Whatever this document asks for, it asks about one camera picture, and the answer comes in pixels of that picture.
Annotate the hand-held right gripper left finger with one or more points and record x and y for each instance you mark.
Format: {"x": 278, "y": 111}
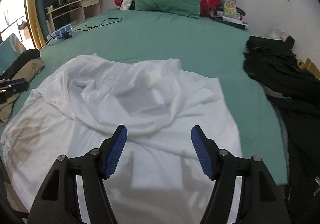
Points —
{"x": 116, "y": 151}

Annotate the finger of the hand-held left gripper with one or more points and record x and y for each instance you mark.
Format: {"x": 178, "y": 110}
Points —
{"x": 15, "y": 88}
{"x": 15, "y": 81}

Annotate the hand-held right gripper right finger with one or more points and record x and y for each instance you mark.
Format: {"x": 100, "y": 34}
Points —
{"x": 202, "y": 154}

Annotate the white hooded jacket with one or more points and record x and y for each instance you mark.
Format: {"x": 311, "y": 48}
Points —
{"x": 125, "y": 114}

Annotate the folded tan and black clothes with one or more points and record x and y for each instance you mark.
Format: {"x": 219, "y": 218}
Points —
{"x": 27, "y": 71}

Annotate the black garment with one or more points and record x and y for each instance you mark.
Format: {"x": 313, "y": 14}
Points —
{"x": 27, "y": 55}

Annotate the teal cloth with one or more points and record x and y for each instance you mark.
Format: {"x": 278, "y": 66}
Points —
{"x": 10, "y": 47}

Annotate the white power strip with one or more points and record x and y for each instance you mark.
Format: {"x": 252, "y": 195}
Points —
{"x": 58, "y": 33}

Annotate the yellow curtain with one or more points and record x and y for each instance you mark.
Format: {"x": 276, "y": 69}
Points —
{"x": 32, "y": 8}

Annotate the wooden desk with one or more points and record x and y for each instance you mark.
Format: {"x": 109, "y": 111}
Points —
{"x": 75, "y": 8}

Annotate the black jacket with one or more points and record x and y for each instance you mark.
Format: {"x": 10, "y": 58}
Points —
{"x": 300, "y": 119}

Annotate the cardboard box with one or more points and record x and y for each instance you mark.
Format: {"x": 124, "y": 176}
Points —
{"x": 311, "y": 67}

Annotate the white box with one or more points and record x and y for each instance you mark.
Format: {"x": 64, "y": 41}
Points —
{"x": 277, "y": 33}

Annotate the small black box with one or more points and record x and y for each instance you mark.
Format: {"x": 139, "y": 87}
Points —
{"x": 289, "y": 40}

